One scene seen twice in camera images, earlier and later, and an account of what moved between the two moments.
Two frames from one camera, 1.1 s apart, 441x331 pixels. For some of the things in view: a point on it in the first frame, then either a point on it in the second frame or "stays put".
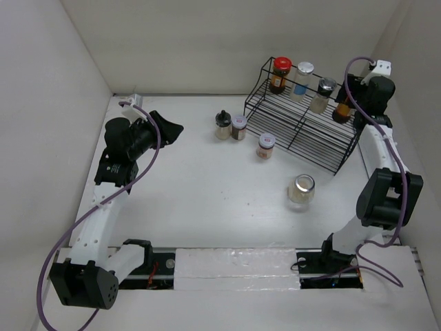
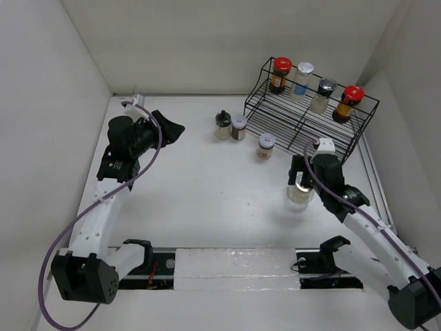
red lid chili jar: [281, 67] stays put
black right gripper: [354, 83] to [296, 165]
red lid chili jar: [342, 112] stays put
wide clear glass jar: [301, 192] stays put
